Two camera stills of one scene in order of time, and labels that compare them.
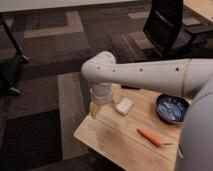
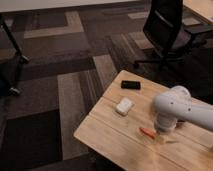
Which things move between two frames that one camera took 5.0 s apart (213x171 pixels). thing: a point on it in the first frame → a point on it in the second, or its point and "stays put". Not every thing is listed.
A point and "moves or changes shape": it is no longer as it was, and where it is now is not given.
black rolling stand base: (21, 58) stays put
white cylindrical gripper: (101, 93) → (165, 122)
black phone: (129, 87) stays put
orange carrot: (152, 138) moves or changes shape
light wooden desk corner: (202, 7) stays put
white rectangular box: (124, 106) stays put
